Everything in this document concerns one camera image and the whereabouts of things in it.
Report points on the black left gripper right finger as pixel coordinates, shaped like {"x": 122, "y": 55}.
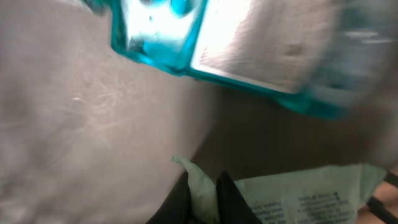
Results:
{"x": 232, "y": 207}

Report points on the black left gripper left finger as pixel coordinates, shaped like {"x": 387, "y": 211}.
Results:
{"x": 176, "y": 207}

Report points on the blue mouthwash bottle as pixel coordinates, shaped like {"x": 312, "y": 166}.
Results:
{"x": 315, "y": 57}

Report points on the grey plastic shopping basket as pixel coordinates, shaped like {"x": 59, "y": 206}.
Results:
{"x": 87, "y": 136}

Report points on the green wet wipes pack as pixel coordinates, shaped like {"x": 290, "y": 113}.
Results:
{"x": 330, "y": 194}

